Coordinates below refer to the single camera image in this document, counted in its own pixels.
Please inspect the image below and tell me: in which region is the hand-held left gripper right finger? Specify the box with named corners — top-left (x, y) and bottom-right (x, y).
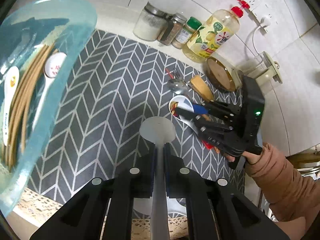
top-left (163, 142), bottom-right (291, 240)

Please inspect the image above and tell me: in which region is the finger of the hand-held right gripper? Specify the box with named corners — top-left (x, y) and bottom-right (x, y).
top-left (175, 107), bottom-right (234, 133)
top-left (192, 100), bottom-right (242, 118)

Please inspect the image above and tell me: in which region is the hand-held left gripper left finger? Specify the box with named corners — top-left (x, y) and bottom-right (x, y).
top-left (29, 142), bottom-right (157, 240)

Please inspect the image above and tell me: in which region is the printed spoon with red handle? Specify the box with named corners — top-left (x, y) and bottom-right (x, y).
top-left (168, 95), bottom-right (221, 154)

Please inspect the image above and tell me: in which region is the white plastic rice paddle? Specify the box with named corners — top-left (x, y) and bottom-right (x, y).
top-left (139, 117), bottom-right (176, 240)

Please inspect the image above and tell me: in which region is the white spoon with floral print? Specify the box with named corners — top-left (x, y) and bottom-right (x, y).
top-left (32, 52), bottom-right (68, 136)

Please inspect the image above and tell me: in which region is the set of wooden chopsticks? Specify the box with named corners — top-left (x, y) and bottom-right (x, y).
top-left (2, 44), bottom-right (55, 171)

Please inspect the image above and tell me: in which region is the teal transparent plastic basin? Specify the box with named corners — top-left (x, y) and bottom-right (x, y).
top-left (0, 0), bottom-right (98, 218)

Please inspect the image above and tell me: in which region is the white spoon with yellow print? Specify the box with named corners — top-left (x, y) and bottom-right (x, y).
top-left (2, 66), bottom-right (20, 147)

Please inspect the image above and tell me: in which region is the person's right forearm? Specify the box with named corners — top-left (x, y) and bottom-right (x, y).
top-left (244, 143), bottom-right (320, 223)

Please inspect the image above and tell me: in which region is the person's right hand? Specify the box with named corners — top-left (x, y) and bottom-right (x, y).
top-left (225, 142), bottom-right (266, 167)

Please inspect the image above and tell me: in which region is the wooden spatula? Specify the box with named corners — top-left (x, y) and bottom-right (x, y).
top-left (190, 75), bottom-right (216, 103)

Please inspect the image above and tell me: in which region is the metal spoon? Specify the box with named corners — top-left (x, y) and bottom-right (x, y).
top-left (167, 79), bottom-right (192, 97)

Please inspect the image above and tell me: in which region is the metal fork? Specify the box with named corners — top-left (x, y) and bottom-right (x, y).
top-left (172, 69), bottom-right (187, 87)

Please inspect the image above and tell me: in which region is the yellow dish soap pump bottle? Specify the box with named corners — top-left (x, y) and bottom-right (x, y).
top-left (182, 0), bottom-right (251, 64)

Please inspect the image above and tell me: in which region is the green-lidded spice jar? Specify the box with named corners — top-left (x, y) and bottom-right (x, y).
top-left (172, 17), bottom-right (203, 49)

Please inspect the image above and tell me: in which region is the silver-lidded spice jar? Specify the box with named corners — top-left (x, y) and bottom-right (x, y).
top-left (157, 12), bottom-right (188, 46)

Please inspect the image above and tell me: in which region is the grey chevron lace-edged mat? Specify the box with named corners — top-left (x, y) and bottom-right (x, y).
top-left (20, 29), bottom-right (247, 238)

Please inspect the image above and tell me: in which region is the glass salt jar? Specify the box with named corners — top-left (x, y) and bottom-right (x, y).
top-left (133, 1), bottom-right (173, 42)

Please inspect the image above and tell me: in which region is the white power plug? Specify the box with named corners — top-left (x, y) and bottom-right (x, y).
top-left (258, 16), bottom-right (274, 29)

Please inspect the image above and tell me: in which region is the white power cable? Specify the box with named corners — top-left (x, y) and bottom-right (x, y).
top-left (246, 26), bottom-right (263, 56)

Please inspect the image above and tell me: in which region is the white wall socket with plug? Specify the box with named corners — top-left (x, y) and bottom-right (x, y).
top-left (252, 4), bottom-right (279, 34)

